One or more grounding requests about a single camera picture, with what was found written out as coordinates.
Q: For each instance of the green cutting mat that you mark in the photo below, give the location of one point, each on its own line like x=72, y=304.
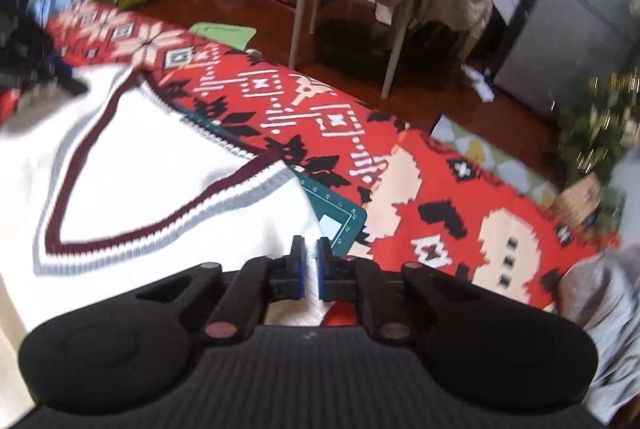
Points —
x=320, y=199

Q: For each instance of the white knit V-neck sweater vest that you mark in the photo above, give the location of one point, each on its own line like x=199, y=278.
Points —
x=150, y=169

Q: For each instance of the light green cutting board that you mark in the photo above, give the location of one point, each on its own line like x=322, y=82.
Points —
x=225, y=34

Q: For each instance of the white chair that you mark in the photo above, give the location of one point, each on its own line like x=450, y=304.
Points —
x=298, y=29

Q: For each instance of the red patterned blanket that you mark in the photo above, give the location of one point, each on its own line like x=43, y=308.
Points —
x=450, y=209

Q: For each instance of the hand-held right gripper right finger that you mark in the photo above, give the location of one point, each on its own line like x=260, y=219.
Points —
x=322, y=271

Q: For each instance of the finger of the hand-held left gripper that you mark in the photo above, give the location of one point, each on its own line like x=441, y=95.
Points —
x=67, y=80

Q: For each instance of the patterned floor mat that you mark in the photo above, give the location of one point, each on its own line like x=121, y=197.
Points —
x=500, y=169

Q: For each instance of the crumpled grey garment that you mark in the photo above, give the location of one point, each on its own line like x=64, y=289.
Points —
x=600, y=319

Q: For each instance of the grey refrigerator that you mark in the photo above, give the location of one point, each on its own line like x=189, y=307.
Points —
x=575, y=9

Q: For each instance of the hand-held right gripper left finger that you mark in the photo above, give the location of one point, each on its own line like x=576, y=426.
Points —
x=301, y=271

